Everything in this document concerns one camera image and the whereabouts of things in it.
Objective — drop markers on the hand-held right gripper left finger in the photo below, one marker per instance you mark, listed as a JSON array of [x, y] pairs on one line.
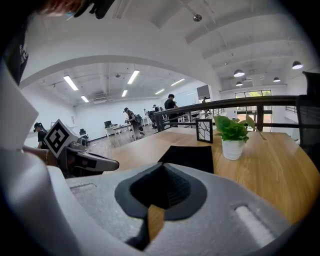
[[100, 200]]

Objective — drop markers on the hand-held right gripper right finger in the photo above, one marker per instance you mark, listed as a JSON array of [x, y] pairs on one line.
[[220, 212]]

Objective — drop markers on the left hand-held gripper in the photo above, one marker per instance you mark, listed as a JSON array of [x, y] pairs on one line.
[[58, 138]]

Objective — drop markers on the person's left forearm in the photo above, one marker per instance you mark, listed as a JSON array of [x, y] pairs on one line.
[[37, 153]]

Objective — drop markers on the white desk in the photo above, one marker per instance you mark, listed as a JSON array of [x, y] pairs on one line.
[[120, 127]]

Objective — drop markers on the black laptop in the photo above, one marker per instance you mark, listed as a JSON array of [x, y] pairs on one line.
[[108, 123]]

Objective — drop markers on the white air conditioner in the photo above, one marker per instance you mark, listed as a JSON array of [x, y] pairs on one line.
[[103, 100]]

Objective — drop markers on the black swivel office chair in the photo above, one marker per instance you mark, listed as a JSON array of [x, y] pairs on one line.
[[152, 118]]

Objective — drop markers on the green plant in white pot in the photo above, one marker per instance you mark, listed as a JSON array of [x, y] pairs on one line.
[[232, 140]]

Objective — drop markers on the ceiling tube lights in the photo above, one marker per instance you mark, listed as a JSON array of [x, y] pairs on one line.
[[133, 77]]

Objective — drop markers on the glazed entrance window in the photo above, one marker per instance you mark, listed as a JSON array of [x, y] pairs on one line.
[[252, 93]]

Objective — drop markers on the black mesh office chair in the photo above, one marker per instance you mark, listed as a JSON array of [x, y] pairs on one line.
[[310, 125]]

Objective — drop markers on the black pendant lamp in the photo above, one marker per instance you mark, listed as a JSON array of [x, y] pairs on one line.
[[297, 65], [239, 84], [239, 73], [276, 79]]

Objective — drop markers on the person's black shirt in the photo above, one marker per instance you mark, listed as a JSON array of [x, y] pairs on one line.
[[18, 57]]

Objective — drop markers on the silver ceiling fixture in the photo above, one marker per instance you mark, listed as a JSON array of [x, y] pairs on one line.
[[197, 18]]

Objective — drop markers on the black picture frame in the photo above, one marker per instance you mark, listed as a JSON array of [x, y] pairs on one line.
[[204, 131]]

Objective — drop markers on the black wall railing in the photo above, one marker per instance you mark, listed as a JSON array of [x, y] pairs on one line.
[[291, 109]]

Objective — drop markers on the black head-worn camera mount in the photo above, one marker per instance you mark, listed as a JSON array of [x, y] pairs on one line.
[[100, 8]]

